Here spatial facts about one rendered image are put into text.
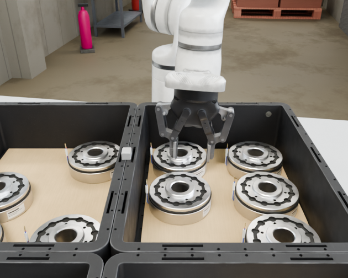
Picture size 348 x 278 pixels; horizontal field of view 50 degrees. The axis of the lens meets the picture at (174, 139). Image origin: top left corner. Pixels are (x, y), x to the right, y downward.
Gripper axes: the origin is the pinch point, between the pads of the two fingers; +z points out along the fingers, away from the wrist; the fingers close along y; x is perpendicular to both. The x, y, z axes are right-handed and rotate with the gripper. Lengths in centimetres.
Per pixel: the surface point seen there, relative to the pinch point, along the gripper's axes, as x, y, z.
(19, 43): -259, 172, 46
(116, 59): -330, 102, 73
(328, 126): -50, -40, 14
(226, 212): 10.2, -6.8, 5.2
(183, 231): 15.3, -0.2, 5.7
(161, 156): -1.1, 5.7, 2.2
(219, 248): 28.5, -5.0, -3.7
